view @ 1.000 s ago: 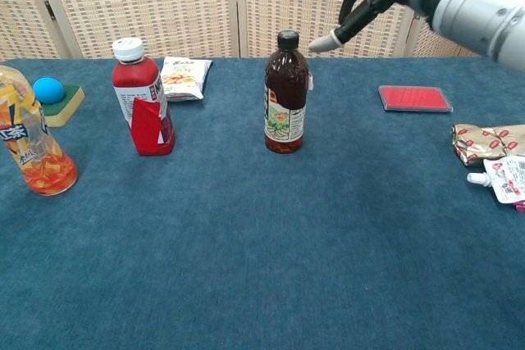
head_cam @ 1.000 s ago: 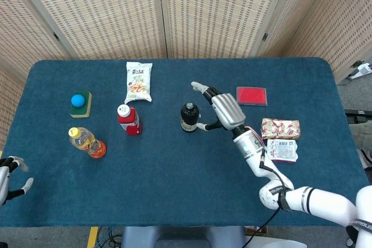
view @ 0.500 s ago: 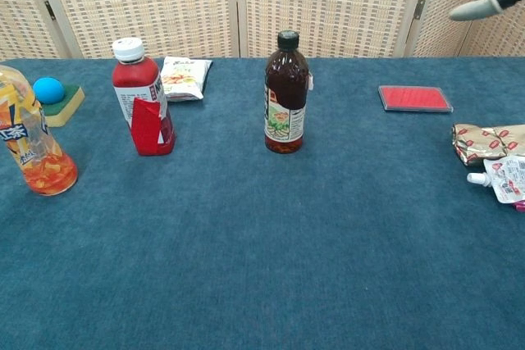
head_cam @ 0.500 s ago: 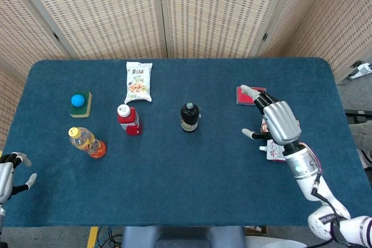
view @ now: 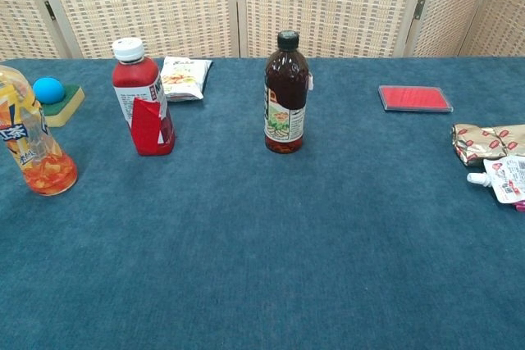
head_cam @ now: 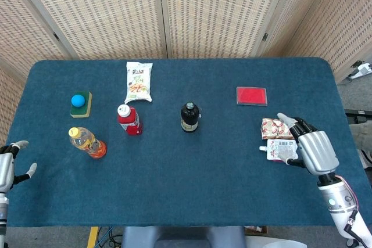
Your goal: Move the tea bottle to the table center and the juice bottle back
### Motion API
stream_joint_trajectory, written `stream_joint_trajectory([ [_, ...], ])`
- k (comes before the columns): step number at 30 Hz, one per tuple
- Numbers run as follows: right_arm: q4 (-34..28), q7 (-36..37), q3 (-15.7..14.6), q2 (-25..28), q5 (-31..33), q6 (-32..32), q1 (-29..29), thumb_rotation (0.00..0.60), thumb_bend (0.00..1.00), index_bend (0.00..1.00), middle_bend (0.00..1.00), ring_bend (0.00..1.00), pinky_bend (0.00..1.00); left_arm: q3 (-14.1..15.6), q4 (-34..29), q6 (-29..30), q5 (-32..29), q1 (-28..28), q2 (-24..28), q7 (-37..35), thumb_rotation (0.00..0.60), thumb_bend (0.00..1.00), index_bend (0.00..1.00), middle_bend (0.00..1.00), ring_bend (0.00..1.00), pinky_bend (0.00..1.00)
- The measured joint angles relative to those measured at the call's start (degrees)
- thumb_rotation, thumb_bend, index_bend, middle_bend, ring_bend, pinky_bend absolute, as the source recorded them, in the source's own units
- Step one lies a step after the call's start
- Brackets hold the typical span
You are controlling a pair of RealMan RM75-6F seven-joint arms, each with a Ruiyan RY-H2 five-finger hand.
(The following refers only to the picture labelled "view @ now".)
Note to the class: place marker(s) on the black screen hinge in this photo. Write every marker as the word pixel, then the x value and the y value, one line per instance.
pixel 49 10
pixel 419 9

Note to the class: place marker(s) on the green yellow sponge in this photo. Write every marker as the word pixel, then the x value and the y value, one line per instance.
pixel 65 110

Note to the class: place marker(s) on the woven folding screen panel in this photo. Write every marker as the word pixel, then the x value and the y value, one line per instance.
pixel 20 18
pixel 348 5
pixel 455 10
pixel 498 18
pixel 143 1

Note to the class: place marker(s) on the dark brown tea bottle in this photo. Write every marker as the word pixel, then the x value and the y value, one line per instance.
pixel 287 96

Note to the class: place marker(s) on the yellow iced tea bottle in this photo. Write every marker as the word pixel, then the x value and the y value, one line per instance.
pixel 33 141

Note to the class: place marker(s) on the red juice bottle white cap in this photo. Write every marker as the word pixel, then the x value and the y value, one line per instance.
pixel 141 92

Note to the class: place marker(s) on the white spout pouch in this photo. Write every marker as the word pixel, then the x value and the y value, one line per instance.
pixel 506 180

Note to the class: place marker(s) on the white snack packet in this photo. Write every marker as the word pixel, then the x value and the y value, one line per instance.
pixel 182 79

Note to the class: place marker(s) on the blue ball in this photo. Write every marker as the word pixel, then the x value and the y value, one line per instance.
pixel 48 90

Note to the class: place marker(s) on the gold snack wrapper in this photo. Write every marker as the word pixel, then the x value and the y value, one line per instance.
pixel 488 141

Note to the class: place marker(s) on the red flat ink pad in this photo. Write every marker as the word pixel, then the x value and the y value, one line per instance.
pixel 414 98

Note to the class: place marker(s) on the blue tablecloth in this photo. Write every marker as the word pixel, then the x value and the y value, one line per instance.
pixel 262 223

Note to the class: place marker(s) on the pink packet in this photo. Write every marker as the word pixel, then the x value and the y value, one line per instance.
pixel 521 205

